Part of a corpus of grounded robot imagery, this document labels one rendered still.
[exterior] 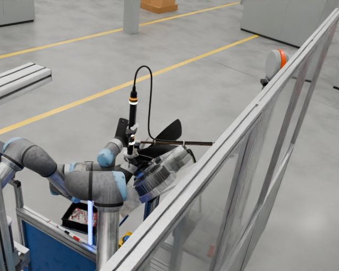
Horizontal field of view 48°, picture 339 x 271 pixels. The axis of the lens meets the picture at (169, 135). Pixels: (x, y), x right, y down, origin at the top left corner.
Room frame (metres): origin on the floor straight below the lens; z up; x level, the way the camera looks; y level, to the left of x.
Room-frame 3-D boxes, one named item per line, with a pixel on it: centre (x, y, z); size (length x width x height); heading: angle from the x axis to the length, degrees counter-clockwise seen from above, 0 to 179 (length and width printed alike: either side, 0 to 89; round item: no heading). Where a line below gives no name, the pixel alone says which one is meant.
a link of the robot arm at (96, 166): (1.47, 0.30, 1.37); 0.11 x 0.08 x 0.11; 101
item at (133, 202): (1.68, 0.20, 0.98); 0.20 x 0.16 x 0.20; 65
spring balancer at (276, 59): (1.86, -0.50, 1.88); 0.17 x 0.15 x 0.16; 155
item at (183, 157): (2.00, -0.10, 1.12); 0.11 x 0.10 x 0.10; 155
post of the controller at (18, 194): (1.64, 0.84, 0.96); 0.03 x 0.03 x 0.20; 65
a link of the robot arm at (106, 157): (1.47, 0.28, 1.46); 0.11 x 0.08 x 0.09; 165
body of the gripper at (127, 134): (1.62, 0.24, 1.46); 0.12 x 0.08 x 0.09; 165
